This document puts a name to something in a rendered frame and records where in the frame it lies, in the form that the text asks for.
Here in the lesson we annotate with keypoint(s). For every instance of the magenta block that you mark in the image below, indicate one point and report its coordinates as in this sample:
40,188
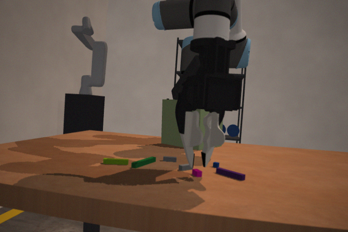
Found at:
196,172

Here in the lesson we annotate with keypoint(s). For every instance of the purple rod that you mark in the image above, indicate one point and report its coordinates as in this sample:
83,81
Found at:
231,174

